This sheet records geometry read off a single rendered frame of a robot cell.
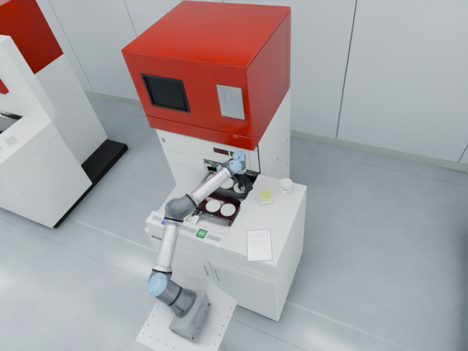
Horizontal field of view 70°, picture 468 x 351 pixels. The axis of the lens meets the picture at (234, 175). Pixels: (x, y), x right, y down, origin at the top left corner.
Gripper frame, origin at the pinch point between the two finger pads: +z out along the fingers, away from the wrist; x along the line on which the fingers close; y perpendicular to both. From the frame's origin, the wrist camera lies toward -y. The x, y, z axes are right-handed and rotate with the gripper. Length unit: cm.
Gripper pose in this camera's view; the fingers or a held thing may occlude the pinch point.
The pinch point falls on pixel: (245, 192)
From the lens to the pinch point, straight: 229.7
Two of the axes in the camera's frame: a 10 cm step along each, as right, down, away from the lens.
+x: -8.8, 4.1, -2.4
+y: -4.6, -6.2, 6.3
